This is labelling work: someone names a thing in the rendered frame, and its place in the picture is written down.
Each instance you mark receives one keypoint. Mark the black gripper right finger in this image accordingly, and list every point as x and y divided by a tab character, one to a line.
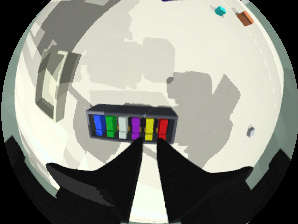
186	186

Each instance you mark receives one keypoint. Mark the small orange block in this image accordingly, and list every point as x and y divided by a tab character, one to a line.
245	19

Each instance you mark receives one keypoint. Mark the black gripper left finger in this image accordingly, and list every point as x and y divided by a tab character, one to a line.
113	185

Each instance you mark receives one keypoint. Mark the grey fuse block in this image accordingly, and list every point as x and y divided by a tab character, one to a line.
114	122

